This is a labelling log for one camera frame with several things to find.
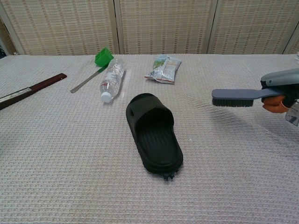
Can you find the crumpled snack pouch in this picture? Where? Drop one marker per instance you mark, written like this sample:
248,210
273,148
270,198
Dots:
164,70

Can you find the grey scrub brush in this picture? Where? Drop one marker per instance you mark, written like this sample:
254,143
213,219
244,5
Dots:
231,95

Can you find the dark red folded fan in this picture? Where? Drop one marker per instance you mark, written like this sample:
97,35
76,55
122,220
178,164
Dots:
30,89

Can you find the black slipper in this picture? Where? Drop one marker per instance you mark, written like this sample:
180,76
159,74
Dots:
154,140

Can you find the woven folding screen panel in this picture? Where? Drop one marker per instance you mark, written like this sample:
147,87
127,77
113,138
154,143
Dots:
165,25
60,25
5,39
294,44
254,25

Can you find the clear plastic water bottle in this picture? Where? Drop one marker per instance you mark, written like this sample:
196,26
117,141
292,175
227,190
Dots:
112,77

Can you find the white woven tablecloth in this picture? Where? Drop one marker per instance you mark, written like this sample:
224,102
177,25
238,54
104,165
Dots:
93,163

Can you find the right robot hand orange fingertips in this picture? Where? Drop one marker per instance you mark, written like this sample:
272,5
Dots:
283,78

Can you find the white barcode tag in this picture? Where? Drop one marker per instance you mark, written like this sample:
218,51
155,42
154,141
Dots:
293,117

